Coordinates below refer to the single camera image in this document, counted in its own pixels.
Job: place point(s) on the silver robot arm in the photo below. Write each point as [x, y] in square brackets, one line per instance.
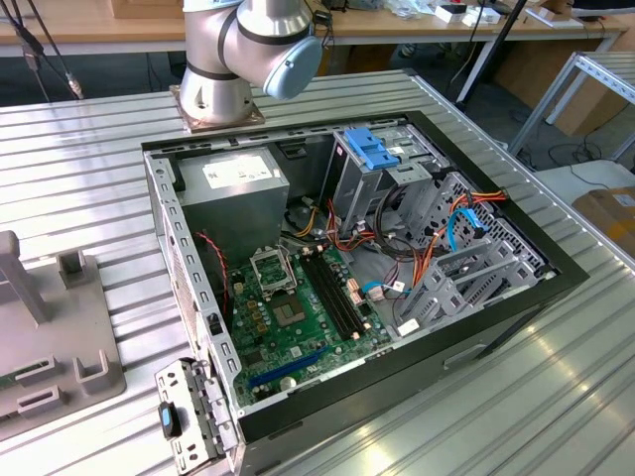
[213, 99]

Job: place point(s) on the silver disk bay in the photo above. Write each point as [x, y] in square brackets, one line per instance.
[446, 307]

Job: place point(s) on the black RAM slot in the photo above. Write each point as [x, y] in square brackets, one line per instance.
[338, 293]
[331, 296]
[344, 291]
[325, 297]

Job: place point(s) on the silver drive cage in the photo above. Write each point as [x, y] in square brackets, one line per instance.
[357, 193]

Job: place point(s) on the CPU socket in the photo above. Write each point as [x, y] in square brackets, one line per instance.
[288, 312]

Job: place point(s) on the silver power supply unit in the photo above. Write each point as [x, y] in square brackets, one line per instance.
[233, 218]

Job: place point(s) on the black plastic case latch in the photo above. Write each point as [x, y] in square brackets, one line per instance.
[293, 150]

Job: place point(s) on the green motherboard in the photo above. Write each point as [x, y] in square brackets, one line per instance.
[278, 347]

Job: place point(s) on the white paper tag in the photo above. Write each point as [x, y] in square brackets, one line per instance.
[408, 328]

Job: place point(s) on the blue expansion slot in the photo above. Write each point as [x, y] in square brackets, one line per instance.
[288, 369]

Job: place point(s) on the round silver coin battery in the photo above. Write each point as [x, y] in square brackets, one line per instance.
[288, 383]

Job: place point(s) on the black open PC case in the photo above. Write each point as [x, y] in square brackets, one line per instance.
[372, 379]

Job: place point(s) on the black blue latch clip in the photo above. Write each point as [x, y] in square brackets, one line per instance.
[168, 421]

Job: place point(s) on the white side table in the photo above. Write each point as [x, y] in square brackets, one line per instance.
[555, 181]

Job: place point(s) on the small white box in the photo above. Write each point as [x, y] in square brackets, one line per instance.
[449, 14]
[483, 16]

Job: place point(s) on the grey parts rack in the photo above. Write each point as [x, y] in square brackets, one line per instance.
[59, 317]

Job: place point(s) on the large plain cardboard box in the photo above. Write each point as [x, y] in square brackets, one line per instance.
[536, 74]

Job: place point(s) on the small cardboard box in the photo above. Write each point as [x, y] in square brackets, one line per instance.
[149, 9]

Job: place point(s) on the black tripod pole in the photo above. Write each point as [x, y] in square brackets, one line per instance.
[509, 20]

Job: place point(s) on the labelled cardboard box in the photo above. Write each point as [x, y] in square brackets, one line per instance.
[610, 218]

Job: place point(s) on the blue plastic drive bracket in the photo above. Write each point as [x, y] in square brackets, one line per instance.
[372, 149]

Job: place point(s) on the square brown base plate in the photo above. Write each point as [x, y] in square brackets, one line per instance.
[248, 121]

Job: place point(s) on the silver slot retention bracket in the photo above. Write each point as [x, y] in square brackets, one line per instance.
[198, 396]

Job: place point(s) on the wooden desk white frame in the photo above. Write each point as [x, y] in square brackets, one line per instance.
[124, 30]

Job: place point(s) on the aluminium frame shelf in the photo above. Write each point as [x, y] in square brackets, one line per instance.
[605, 74]

